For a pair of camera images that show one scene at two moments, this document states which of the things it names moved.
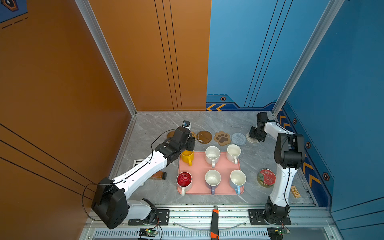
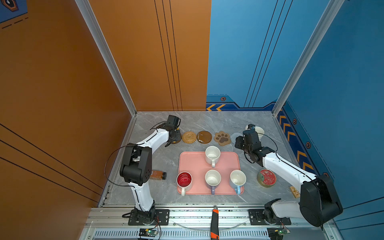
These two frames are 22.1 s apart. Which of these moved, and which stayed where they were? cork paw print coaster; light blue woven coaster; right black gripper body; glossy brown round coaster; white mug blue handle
Moved: right black gripper body
Stayed: glossy brown round coaster; light blue woven coaster; white mug blue handle; cork paw print coaster
